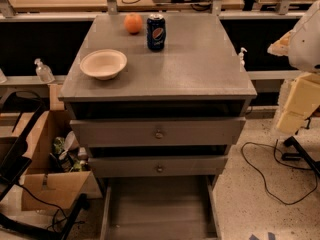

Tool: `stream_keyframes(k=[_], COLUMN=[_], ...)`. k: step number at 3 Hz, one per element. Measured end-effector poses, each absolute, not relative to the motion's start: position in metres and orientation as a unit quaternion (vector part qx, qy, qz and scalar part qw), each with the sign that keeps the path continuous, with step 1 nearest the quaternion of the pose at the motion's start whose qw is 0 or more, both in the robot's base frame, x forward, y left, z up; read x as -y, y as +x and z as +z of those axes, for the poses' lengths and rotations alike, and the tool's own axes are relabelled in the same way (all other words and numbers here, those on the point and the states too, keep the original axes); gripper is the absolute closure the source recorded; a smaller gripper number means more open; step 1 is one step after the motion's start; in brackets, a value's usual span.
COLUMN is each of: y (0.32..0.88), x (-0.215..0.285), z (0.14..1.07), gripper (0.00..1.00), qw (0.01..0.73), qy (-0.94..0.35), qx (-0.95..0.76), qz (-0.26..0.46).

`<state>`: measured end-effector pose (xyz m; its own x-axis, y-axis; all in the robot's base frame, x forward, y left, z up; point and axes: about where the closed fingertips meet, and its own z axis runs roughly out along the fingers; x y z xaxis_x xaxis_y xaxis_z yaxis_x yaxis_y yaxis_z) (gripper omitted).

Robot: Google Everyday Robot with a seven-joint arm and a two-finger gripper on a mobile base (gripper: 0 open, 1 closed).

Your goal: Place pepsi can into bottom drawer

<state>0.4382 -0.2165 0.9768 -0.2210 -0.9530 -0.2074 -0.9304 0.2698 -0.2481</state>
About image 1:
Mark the orange fruit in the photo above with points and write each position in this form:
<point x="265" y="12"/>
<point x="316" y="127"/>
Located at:
<point x="133" y="23"/>

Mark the grey drawer cabinet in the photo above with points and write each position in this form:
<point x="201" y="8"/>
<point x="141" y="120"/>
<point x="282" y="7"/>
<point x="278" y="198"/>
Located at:
<point x="196" y="76"/>

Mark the grey open bottom drawer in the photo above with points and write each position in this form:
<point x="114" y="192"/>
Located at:
<point x="160" y="208"/>

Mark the clear sanitizer bottle left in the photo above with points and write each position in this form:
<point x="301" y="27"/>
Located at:
<point x="43" y="71"/>

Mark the grey middle drawer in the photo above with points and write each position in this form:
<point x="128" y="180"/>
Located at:
<point x="107" y="167"/>

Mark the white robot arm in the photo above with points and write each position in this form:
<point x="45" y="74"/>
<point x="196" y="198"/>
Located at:
<point x="304" y="50"/>

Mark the small pump bottle right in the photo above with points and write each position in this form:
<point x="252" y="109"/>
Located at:
<point x="241" y="54"/>

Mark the cardboard box with clutter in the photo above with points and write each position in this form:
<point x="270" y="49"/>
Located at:
<point x="43" y="177"/>

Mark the black stand base right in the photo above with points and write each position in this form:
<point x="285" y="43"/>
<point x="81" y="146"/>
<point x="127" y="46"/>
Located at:
<point x="300" y="154"/>

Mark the grey top drawer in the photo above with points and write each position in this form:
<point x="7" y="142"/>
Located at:
<point x="136" y="133"/>

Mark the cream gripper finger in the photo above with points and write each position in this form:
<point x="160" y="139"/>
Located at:
<point x="281" y="46"/>
<point x="302" y="101"/>

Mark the white paper bowl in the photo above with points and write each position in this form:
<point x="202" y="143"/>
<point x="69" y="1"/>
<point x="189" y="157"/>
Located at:
<point x="103" y="64"/>

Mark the blue pepsi can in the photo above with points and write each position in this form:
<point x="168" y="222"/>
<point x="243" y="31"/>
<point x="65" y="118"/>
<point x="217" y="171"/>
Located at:
<point x="156" y="32"/>

